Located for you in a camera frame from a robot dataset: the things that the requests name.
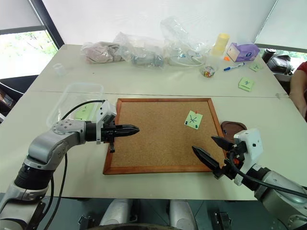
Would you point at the black clamp bracket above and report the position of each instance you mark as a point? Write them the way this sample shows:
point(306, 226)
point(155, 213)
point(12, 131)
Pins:
point(221, 218)
point(86, 221)

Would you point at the green loose sticky note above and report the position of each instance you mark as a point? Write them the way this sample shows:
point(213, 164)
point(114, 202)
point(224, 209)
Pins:
point(255, 67)

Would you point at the blue whiteboard marker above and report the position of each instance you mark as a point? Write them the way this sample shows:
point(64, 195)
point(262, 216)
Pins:
point(233, 66)

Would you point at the clear cup of colourful pins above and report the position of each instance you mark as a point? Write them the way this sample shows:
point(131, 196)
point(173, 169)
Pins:
point(209, 70)

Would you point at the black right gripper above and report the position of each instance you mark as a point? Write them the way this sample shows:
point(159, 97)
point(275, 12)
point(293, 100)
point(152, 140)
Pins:
point(231, 167)

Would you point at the plastic bag with grey items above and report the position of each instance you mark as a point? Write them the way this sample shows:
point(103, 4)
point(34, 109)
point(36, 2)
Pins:
point(141, 55)

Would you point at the small clear plastic cup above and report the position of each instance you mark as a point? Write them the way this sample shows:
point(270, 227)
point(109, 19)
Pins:
point(59, 69)

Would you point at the brown wooden tray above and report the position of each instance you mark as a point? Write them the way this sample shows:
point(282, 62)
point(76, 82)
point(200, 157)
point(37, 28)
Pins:
point(231, 128)

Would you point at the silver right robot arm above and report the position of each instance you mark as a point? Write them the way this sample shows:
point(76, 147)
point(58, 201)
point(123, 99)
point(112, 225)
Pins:
point(280, 201)

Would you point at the green sticky note with drawing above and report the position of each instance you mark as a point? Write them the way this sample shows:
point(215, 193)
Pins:
point(192, 121)

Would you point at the green sticky note pad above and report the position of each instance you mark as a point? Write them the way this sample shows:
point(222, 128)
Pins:
point(246, 83)

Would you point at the black window frame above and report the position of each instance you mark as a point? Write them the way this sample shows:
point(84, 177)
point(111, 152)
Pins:
point(50, 26)

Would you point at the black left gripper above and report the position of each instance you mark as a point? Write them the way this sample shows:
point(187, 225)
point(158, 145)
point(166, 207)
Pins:
point(108, 134)

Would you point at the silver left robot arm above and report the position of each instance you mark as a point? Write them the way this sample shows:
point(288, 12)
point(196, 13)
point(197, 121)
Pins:
point(45, 143)

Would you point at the person in red shirt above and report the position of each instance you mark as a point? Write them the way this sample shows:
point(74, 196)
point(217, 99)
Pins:
point(298, 91)

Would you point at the wood-framed cork board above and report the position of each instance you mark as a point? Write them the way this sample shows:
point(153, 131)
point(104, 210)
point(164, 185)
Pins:
point(158, 139)

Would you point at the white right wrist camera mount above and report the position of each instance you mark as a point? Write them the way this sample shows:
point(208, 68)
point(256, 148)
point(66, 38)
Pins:
point(251, 146)

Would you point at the pale yellow cylinder cup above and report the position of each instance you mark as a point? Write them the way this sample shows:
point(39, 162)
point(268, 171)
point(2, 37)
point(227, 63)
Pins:
point(221, 44)

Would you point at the purple tissue box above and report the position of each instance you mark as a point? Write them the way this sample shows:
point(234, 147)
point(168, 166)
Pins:
point(242, 51)

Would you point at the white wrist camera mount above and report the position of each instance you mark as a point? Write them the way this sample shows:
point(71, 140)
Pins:
point(251, 146)
point(106, 112)

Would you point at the dark chair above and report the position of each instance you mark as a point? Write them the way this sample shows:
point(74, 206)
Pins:
point(9, 98)

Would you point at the silver rounded robot leg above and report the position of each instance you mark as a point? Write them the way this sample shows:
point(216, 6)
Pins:
point(115, 212)
point(182, 213)

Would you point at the clear plastic container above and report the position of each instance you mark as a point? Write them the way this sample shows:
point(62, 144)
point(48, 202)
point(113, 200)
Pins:
point(72, 95)

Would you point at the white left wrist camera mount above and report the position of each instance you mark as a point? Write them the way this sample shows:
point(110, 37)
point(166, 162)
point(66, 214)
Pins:
point(106, 112)

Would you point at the plastic bag with pink cloth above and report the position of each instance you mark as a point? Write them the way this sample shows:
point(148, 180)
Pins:
point(100, 52)

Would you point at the black bag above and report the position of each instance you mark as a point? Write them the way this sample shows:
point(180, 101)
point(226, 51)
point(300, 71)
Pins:
point(278, 62)

